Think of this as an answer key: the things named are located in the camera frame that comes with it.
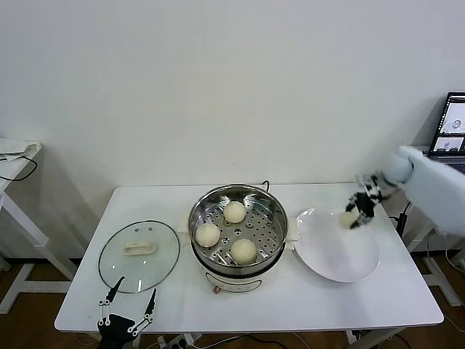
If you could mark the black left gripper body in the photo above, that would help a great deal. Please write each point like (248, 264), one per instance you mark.
(113, 327)

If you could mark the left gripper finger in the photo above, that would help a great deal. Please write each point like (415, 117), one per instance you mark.
(149, 310)
(103, 309)

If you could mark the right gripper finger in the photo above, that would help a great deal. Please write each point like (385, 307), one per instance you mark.
(350, 205)
(363, 221)

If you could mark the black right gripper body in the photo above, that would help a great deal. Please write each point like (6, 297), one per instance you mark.
(366, 200)

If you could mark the white steamed baozi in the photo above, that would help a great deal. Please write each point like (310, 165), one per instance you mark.
(208, 235)
(347, 220)
(243, 251)
(234, 212)

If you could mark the round glass pot lid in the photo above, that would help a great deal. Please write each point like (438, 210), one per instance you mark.
(160, 247)

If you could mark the perforated steel steamer basket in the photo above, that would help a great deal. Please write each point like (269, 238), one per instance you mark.
(272, 225)

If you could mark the white power strip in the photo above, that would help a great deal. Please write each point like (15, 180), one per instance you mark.
(179, 340)

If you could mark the white round plate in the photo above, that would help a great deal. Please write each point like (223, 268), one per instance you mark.
(334, 254)

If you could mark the grey open laptop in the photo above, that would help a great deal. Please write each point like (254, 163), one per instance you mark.
(452, 120)

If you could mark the white side table with cloth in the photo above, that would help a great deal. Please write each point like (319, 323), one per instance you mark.
(11, 167)

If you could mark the white folded cloth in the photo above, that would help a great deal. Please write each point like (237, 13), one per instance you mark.
(18, 147)

